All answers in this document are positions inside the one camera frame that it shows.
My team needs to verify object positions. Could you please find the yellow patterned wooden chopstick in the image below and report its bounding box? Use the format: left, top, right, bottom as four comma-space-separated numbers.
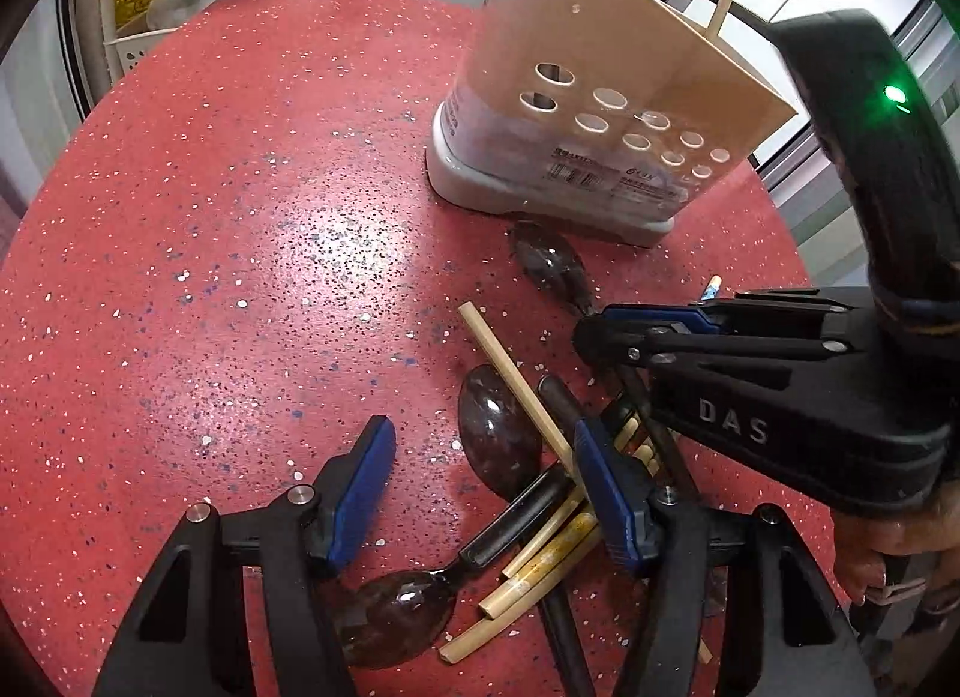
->
514, 438, 655, 600

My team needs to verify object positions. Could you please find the black utensil handle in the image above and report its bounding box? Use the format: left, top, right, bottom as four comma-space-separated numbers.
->
538, 376, 587, 437

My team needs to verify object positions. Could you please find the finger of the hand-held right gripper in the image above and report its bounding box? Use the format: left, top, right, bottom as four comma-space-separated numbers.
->
604, 288, 875, 338
574, 318, 852, 372

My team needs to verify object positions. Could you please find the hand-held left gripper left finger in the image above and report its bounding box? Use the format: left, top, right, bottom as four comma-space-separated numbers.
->
90, 415, 396, 697

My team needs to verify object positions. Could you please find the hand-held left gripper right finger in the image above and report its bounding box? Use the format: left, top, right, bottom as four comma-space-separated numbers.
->
574, 419, 878, 697

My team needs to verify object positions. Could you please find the person's right hand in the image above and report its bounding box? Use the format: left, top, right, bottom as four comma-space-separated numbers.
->
832, 498, 960, 615

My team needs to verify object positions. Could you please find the bamboo chopstick pile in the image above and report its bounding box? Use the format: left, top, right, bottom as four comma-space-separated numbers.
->
459, 301, 715, 666

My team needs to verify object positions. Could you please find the dark translucent spoon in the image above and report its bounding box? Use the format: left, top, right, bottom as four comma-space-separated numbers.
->
510, 220, 700, 501
457, 364, 597, 697
334, 472, 578, 668

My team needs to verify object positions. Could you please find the beige perforated utensil holder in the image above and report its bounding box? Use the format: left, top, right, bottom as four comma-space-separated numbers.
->
426, 0, 798, 248

